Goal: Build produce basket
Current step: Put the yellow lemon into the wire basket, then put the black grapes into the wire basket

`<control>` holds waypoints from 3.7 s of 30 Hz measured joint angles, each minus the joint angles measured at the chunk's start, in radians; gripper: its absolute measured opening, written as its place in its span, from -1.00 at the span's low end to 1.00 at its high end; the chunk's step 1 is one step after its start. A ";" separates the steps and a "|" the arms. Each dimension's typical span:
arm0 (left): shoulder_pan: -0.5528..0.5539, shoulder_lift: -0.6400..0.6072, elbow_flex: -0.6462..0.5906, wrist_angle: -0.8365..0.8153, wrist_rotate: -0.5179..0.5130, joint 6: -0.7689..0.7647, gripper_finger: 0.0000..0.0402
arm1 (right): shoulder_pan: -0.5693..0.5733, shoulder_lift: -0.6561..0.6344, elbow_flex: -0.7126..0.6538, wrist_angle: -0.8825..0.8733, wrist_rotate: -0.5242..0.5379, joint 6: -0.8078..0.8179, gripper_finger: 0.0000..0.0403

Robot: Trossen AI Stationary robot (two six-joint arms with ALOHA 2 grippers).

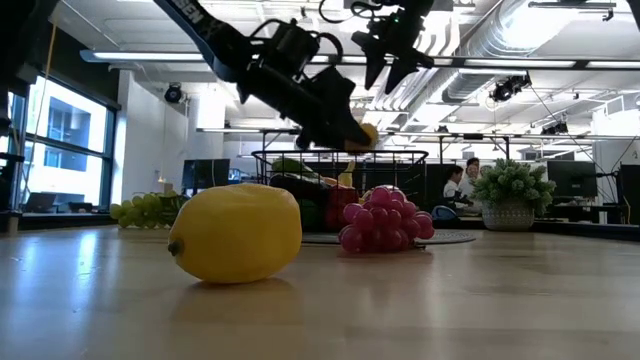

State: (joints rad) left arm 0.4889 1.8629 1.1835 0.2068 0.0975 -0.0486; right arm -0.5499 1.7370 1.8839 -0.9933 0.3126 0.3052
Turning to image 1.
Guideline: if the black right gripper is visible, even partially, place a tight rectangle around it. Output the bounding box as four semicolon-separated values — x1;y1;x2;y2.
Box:
351;0;435;95

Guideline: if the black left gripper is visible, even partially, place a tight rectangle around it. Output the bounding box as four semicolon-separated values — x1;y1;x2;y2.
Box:
237;59;372;150

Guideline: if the yellow lemon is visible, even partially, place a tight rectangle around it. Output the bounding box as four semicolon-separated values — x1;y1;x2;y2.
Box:
343;122;380;154
167;183;304;285

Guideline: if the yellow banana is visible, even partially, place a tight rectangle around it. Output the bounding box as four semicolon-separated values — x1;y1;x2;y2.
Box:
339;159;357;189

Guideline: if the red bell pepper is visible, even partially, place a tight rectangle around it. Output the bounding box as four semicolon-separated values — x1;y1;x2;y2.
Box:
323;188;359;232

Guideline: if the pink grape bunch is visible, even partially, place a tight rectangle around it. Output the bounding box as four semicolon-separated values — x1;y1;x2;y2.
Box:
338;185;436;254

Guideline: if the green grape bunch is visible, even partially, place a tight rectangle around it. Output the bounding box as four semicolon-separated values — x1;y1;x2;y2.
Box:
108;191;190;230

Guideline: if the person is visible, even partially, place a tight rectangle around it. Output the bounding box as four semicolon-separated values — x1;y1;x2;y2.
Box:
442;164;466;211
462;156;485;201

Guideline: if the blue chair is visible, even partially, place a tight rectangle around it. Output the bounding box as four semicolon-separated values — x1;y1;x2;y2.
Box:
431;204;459;224

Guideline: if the green potted plant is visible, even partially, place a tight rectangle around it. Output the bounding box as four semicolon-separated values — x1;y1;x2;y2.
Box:
469;158;558;233

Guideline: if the long ceiling light bar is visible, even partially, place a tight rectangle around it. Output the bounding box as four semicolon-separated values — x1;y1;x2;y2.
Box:
79;48;640;70

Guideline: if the large glass window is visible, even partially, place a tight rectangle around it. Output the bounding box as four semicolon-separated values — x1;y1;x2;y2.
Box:
0;74;117;216

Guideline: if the black wire basket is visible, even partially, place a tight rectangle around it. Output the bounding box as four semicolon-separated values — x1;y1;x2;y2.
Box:
251;148;430;234

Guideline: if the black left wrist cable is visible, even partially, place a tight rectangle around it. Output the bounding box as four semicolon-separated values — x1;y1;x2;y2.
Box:
249;18;346;71

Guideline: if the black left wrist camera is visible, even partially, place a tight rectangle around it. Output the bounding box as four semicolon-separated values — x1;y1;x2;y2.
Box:
267;22;321;74

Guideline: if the silver ventilation duct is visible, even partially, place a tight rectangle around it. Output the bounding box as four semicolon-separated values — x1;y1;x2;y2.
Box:
442;0;536;105

